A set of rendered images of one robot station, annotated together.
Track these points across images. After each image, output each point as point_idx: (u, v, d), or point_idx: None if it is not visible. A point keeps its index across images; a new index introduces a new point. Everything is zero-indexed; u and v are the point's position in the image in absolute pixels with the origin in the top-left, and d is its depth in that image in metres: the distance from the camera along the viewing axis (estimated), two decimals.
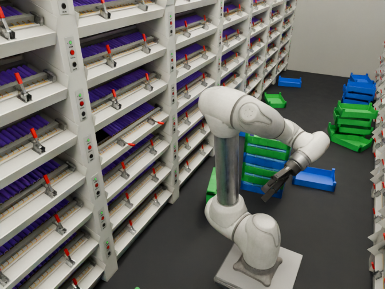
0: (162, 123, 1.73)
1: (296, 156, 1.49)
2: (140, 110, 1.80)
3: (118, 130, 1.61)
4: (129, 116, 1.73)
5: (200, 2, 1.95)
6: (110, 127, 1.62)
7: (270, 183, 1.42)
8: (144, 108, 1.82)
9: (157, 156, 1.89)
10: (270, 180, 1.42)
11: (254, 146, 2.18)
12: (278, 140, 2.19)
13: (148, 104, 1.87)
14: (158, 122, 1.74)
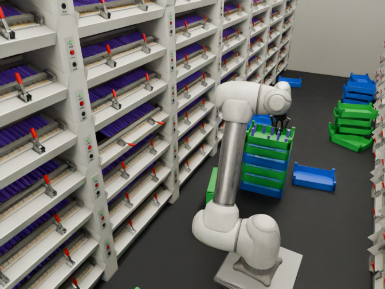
0: (162, 123, 1.73)
1: None
2: (140, 110, 1.80)
3: (118, 130, 1.61)
4: (129, 116, 1.73)
5: (200, 2, 1.95)
6: (110, 127, 1.62)
7: (274, 128, 2.14)
8: (144, 108, 1.82)
9: (157, 156, 1.89)
10: None
11: (254, 146, 2.18)
12: (279, 140, 2.20)
13: (148, 104, 1.87)
14: (158, 122, 1.74)
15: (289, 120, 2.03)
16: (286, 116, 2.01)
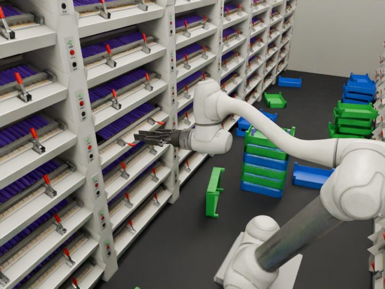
0: (162, 123, 1.73)
1: None
2: (140, 110, 1.80)
3: (118, 130, 1.61)
4: (129, 116, 1.73)
5: (200, 2, 1.95)
6: (110, 127, 1.62)
7: None
8: (144, 108, 1.82)
9: (157, 156, 1.89)
10: (151, 133, 1.45)
11: (254, 146, 2.18)
12: (97, 132, 1.55)
13: (148, 104, 1.87)
14: (158, 122, 1.74)
15: (158, 144, 1.33)
16: (168, 141, 1.34)
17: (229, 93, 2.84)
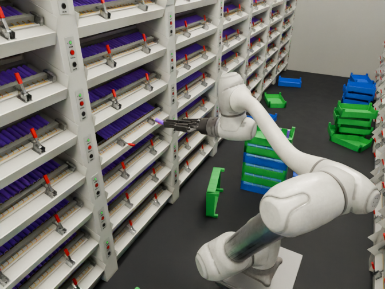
0: None
1: None
2: (140, 110, 1.80)
3: (118, 130, 1.61)
4: (129, 116, 1.73)
5: (200, 2, 1.95)
6: (110, 127, 1.62)
7: None
8: (144, 108, 1.82)
9: (157, 156, 1.89)
10: None
11: (254, 146, 2.18)
12: (97, 132, 1.55)
13: (148, 104, 1.87)
14: (158, 122, 1.74)
15: (187, 131, 1.43)
16: (195, 128, 1.43)
17: None
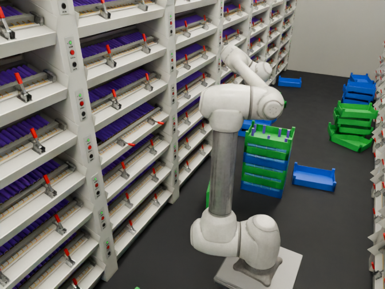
0: (162, 123, 1.73)
1: None
2: (140, 110, 1.80)
3: (118, 130, 1.61)
4: (129, 116, 1.73)
5: (200, 2, 1.95)
6: (110, 127, 1.62)
7: None
8: (144, 108, 1.82)
9: (157, 156, 1.89)
10: None
11: (254, 146, 2.18)
12: (97, 132, 1.55)
13: (148, 104, 1.87)
14: (158, 122, 1.74)
15: None
16: None
17: None
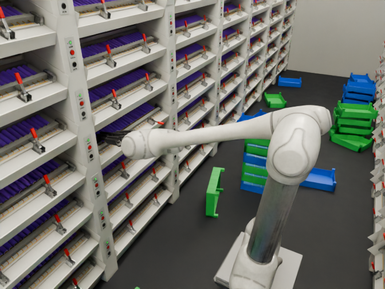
0: (162, 123, 1.73)
1: None
2: (140, 110, 1.80)
3: (118, 130, 1.61)
4: (129, 116, 1.73)
5: (200, 2, 1.95)
6: (110, 127, 1.62)
7: None
8: (144, 108, 1.82)
9: (157, 156, 1.89)
10: (112, 135, 1.51)
11: (254, 146, 2.18)
12: (97, 132, 1.55)
13: (148, 104, 1.87)
14: (158, 122, 1.74)
15: (116, 144, 1.39)
16: None
17: (229, 93, 2.84)
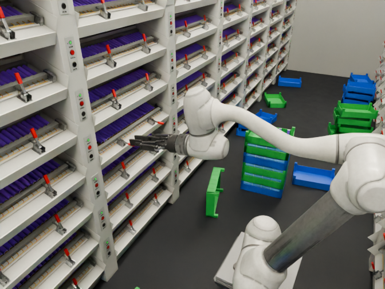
0: (162, 123, 1.73)
1: None
2: (140, 110, 1.80)
3: (118, 130, 1.61)
4: (129, 116, 1.73)
5: (200, 2, 1.95)
6: (110, 127, 1.62)
7: None
8: (144, 108, 1.82)
9: (157, 156, 1.89)
10: None
11: (254, 146, 2.18)
12: (97, 132, 1.55)
13: (148, 104, 1.87)
14: (158, 122, 1.74)
15: (154, 149, 1.30)
16: (164, 147, 1.31)
17: (229, 93, 2.84)
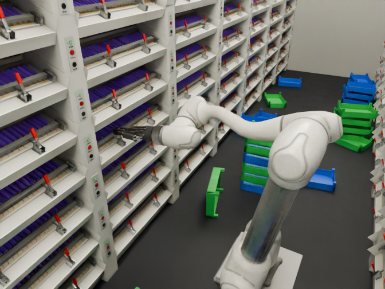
0: (147, 108, 1.74)
1: (154, 135, 1.39)
2: (138, 109, 1.81)
3: None
4: (127, 114, 1.73)
5: (200, 2, 1.95)
6: (108, 125, 1.62)
7: (119, 133, 1.51)
8: (141, 107, 1.83)
9: (157, 156, 1.89)
10: (120, 132, 1.50)
11: (254, 146, 2.18)
12: None
13: (146, 102, 1.88)
14: (149, 113, 1.74)
15: (147, 127, 1.52)
16: None
17: (229, 93, 2.84)
